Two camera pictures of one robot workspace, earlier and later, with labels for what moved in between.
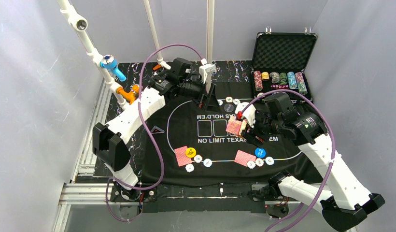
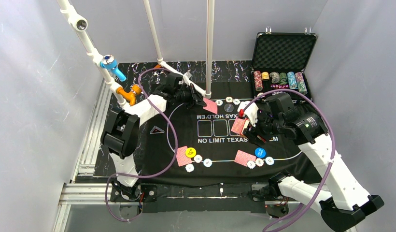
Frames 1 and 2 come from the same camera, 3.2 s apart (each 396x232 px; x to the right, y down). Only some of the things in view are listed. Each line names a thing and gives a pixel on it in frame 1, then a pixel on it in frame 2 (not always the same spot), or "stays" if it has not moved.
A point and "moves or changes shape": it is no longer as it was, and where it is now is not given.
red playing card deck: [233, 125] moves or changes shape
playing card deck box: [243, 125] moves or changes shape
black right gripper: [252, 128] stays
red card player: [181, 155] stays
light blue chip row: [269, 160] stays
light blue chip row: [207, 162] stays
